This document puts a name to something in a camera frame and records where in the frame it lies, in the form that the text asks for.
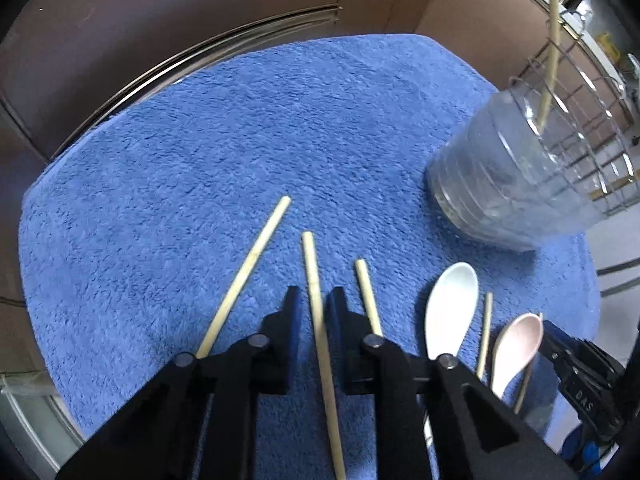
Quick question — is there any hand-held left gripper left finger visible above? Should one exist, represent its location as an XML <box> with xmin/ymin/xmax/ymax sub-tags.
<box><xmin>55</xmin><ymin>285</ymin><xmax>304</xmax><ymax>480</ymax></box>

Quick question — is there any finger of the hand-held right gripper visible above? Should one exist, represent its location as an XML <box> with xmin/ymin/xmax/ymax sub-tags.
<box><xmin>542</xmin><ymin>319</ymin><xmax>609</xmax><ymax>367</ymax></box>

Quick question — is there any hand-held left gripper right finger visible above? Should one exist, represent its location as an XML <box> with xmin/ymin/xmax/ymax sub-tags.
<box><xmin>325</xmin><ymin>286</ymin><xmax>581</xmax><ymax>480</ymax></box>

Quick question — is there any wooden chopstick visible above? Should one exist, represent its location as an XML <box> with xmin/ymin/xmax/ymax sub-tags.
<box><xmin>354</xmin><ymin>258</ymin><xmax>385</xmax><ymax>337</ymax></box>
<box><xmin>196</xmin><ymin>196</ymin><xmax>292</xmax><ymax>359</ymax></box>
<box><xmin>476</xmin><ymin>292</ymin><xmax>494</xmax><ymax>380</ymax></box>
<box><xmin>514</xmin><ymin>312</ymin><xmax>544</xmax><ymax>415</ymax></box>
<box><xmin>536</xmin><ymin>0</ymin><xmax>561</xmax><ymax>130</ymax></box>
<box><xmin>301</xmin><ymin>231</ymin><xmax>347</xmax><ymax>480</ymax></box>

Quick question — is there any pink spoon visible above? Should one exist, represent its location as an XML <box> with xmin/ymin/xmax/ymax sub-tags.
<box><xmin>490</xmin><ymin>312</ymin><xmax>545</xmax><ymax>401</ymax></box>

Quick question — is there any white spoon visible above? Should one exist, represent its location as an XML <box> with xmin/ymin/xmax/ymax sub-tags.
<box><xmin>422</xmin><ymin>261</ymin><xmax>480</xmax><ymax>456</ymax></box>

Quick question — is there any clear plastic cup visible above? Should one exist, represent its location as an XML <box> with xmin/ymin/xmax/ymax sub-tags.
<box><xmin>425</xmin><ymin>87</ymin><xmax>610</xmax><ymax>252</ymax></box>

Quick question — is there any person's right hand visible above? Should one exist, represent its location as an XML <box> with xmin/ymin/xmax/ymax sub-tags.
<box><xmin>561</xmin><ymin>427</ymin><xmax>608</xmax><ymax>472</ymax></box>

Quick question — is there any blue fluffy mat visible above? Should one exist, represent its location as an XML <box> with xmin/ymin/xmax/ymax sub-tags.
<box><xmin>17</xmin><ymin>34</ymin><xmax>601</xmax><ymax>480</ymax></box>

